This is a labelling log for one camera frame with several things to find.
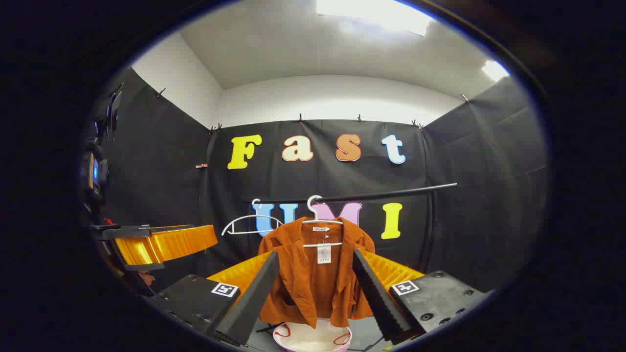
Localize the large ceiling light panel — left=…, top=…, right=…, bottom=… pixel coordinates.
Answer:
left=315, top=0, right=436, bottom=37

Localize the black backdrop cloth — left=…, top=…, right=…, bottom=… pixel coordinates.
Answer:
left=81, top=66, right=548, bottom=299

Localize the orange corduroy jacket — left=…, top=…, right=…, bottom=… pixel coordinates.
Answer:
left=258, top=217, right=376, bottom=329

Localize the empty white hanger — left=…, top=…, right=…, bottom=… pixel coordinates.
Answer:
left=221, top=198, right=284, bottom=237

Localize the black clothes rail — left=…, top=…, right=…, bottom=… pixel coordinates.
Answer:
left=243, top=183, right=459, bottom=267

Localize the white laundry hamper pink rim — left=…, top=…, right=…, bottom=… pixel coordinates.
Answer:
left=272, top=318, right=353, bottom=352

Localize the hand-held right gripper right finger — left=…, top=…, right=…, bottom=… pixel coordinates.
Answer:
left=352, top=248, right=494, bottom=343

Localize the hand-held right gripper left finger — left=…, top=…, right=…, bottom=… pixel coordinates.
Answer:
left=147, top=252, right=279, bottom=348

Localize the white hanger with crossbar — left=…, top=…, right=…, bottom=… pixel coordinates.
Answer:
left=301, top=195, right=344, bottom=248

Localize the small ceiling light panel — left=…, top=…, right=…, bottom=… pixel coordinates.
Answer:
left=482, top=60, right=510, bottom=82

